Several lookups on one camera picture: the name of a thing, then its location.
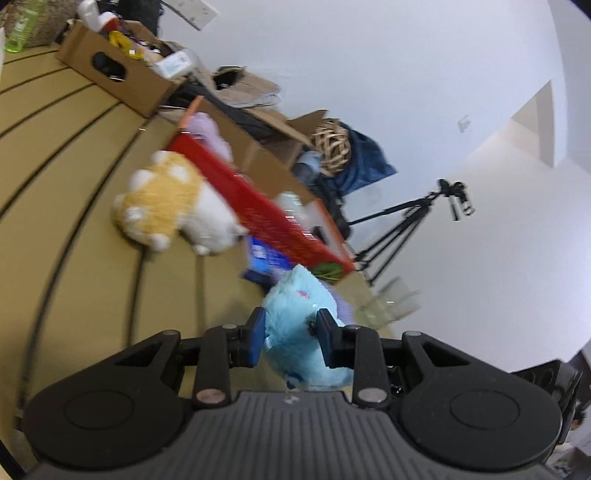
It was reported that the light blue plush toy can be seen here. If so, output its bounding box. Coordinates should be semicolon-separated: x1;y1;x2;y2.
262;265;353;391

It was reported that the purple cloth pouch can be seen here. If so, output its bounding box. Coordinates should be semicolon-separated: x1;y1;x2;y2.
322;281;356;325

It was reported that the clear drinking glass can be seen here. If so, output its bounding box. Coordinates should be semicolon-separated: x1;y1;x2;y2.
356;277;421;330

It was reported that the blue small packet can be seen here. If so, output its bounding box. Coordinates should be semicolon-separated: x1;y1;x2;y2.
242;235;294;287

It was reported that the red cardboard storage box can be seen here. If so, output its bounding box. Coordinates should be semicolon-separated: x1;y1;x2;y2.
168;96;355;276

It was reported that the yellow white plush dog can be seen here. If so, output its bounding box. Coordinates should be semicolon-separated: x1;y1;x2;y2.
111;150;249;256

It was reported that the blue water bottle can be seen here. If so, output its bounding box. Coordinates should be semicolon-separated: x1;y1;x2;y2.
291;150;322;185

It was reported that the dark blue cushion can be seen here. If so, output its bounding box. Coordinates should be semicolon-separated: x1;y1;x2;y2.
324;123;398;198

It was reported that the large open cardboard box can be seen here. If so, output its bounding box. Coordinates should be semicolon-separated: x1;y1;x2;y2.
207;64;329;172

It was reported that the woven rattan ball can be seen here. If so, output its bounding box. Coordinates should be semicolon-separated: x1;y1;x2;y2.
311;118;352;177

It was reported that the pink fluffy towel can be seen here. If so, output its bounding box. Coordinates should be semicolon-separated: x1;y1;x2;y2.
186;112;233;163

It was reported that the small brown cardboard tray box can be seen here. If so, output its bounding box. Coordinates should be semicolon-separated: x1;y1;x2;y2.
57;19;194;117

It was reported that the green soap bottle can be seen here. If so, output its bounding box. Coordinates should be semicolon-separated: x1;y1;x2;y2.
5;0;48;53

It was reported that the black camera tripod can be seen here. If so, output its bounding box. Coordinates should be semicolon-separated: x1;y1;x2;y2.
348;192;443;287

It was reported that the camera on tripod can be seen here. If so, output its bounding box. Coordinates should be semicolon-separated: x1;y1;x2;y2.
438;179;475;221

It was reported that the white wall power strip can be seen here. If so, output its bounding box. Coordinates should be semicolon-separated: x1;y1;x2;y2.
161;0;218;31

